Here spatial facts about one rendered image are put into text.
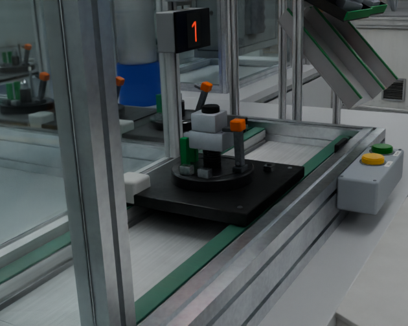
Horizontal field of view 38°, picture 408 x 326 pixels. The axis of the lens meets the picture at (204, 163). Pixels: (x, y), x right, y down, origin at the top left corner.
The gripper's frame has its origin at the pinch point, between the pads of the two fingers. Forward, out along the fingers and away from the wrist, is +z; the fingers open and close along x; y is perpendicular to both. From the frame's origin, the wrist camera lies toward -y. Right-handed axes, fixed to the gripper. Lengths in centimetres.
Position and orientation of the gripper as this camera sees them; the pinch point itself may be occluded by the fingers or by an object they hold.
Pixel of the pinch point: (390, 4)
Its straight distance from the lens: 120.3
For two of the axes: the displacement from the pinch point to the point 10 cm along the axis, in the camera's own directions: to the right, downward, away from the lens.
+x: 4.9, -2.8, 8.2
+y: 8.7, 1.2, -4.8
